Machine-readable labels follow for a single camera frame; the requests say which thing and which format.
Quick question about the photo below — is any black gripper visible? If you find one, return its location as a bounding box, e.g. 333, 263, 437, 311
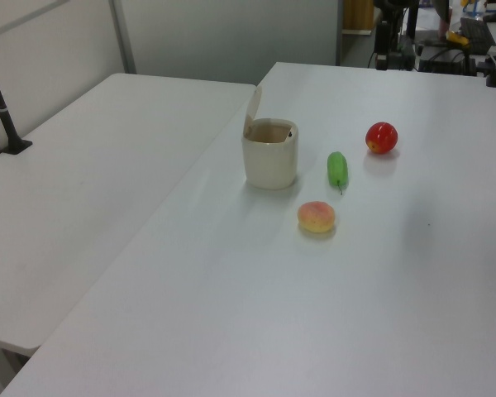
374, 19, 395, 70

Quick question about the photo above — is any cream garbage bin with lid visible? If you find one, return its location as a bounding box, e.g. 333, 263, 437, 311
241, 85, 300, 191

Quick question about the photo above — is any black upright pole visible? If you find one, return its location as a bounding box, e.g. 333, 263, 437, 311
404, 0, 420, 41

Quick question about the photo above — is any brown wooden panel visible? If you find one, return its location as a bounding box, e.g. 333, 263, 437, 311
341, 0, 375, 35

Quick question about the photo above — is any black equipment block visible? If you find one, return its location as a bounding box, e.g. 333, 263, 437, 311
417, 41, 477, 76

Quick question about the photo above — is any red toy apple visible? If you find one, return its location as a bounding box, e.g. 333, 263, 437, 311
364, 121, 399, 155

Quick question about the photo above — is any black computer keyboard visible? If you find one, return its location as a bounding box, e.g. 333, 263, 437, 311
460, 16, 496, 54

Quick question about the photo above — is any green toy cucumber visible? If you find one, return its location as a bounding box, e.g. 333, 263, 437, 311
327, 151, 351, 196

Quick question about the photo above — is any pink yellow toy peach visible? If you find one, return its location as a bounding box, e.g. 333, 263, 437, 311
297, 200, 336, 234

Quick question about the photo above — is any white side table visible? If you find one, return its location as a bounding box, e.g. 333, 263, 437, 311
0, 73, 258, 357

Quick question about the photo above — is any black pole with base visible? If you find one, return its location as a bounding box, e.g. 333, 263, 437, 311
0, 41, 34, 155

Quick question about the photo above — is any grey partition frame post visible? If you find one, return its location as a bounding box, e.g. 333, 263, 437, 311
109, 0, 138, 75

